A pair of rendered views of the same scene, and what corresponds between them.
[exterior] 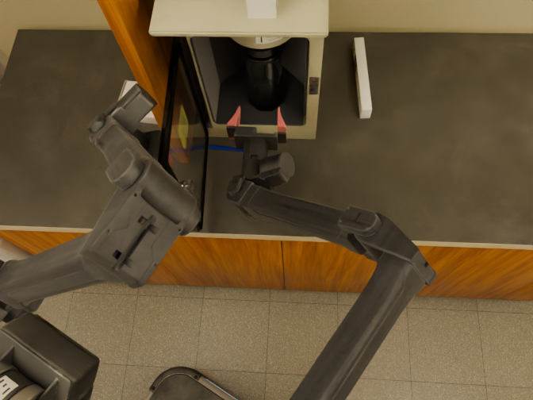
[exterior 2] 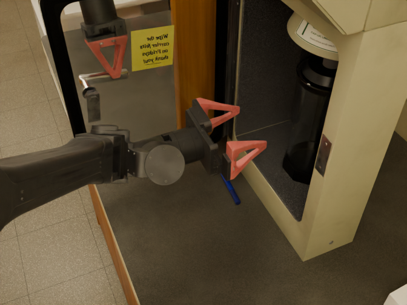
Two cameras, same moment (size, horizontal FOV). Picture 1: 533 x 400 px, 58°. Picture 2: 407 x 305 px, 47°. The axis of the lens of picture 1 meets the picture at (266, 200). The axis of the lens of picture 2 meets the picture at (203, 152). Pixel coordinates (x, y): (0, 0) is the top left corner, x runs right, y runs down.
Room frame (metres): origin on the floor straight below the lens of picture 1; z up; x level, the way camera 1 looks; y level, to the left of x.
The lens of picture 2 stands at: (0.27, -0.46, 1.68)
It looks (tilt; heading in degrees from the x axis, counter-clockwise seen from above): 44 degrees down; 56
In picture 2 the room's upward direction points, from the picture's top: straight up
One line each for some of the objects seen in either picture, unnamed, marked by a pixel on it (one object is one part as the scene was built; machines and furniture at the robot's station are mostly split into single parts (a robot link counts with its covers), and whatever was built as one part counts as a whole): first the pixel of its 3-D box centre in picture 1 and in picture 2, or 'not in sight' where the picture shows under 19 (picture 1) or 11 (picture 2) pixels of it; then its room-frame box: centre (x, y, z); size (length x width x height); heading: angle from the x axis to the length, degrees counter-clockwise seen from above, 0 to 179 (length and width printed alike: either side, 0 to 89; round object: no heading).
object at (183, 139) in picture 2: (255, 150); (186, 145); (0.55, 0.01, 1.17); 0.10 x 0.07 x 0.07; 79
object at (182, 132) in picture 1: (188, 146); (149, 81); (0.57, 0.17, 1.19); 0.30 x 0.01 x 0.40; 171
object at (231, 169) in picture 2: (272, 125); (236, 147); (0.61, -0.04, 1.17); 0.09 x 0.07 x 0.07; 169
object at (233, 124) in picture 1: (243, 124); (218, 121); (0.63, 0.03, 1.17); 0.09 x 0.07 x 0.07; 169
